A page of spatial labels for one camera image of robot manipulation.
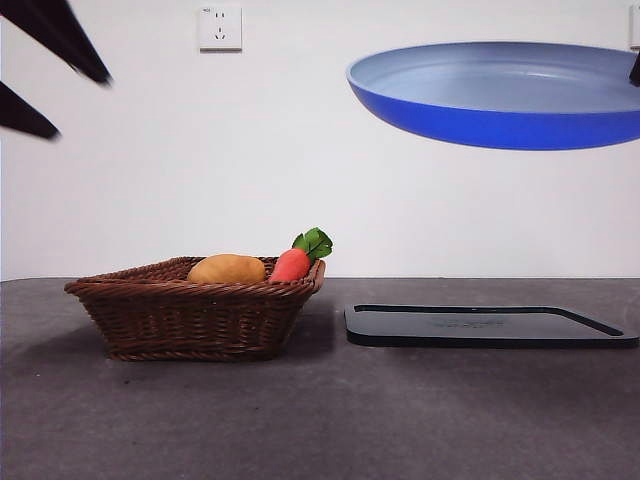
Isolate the blue frying pan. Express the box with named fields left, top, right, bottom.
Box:
left=345, top=41, right=640, bottom=151

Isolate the yellow-brown potato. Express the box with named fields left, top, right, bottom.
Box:
left=187, top=253, right=267, bottom=285

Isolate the brown wicker basket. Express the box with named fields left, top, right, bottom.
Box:
left=63, top=255, right=327, bottom=362

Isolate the black flat cooktop board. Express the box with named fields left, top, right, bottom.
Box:
left=343, top=303, right=640, bottom=350

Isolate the orange carrot with green leaves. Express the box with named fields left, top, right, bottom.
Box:
left=268, top=227, right=335, bottom=285

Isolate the white wall power socket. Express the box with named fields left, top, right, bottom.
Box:
left=199, top=5, right=244, bottom=53

